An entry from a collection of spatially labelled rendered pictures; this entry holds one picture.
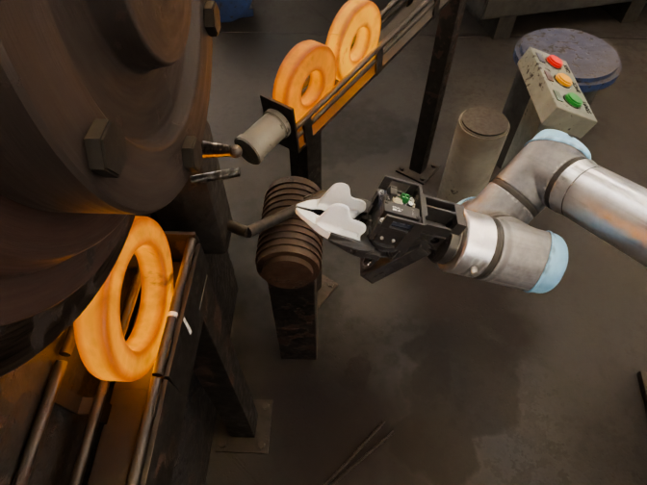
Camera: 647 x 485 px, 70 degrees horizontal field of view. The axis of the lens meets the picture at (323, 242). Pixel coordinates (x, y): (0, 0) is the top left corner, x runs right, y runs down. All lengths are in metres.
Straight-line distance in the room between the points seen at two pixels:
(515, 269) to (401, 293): 0.80
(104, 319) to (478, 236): 0.45
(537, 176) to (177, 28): 0.59
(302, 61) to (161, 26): 0.58
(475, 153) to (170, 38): 0.96
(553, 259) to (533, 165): 0.17
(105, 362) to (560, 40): 1.61
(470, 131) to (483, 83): 1.16
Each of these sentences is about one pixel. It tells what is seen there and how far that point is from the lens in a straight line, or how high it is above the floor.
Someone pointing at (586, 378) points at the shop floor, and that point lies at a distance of 1.48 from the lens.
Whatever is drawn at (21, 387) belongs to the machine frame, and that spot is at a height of 0.79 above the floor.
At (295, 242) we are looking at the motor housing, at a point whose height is 0.53.
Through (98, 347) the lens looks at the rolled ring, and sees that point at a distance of 0.51.
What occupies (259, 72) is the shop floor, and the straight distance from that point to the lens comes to 2.29.
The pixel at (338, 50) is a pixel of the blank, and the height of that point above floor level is 0.74.
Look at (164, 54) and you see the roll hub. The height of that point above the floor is 1.07.
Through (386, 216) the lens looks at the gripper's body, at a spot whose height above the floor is 0.79.
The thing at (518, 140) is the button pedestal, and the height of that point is 0.42.
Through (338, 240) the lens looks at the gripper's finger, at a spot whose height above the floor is 0.74.
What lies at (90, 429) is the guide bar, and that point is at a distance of 0.59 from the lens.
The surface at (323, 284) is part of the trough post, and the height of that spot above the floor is 0.01.
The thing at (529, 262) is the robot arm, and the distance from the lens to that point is 0.67.
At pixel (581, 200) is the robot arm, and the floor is 0.74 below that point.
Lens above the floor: 1.21
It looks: 53 degrees down
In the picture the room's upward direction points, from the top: straight up
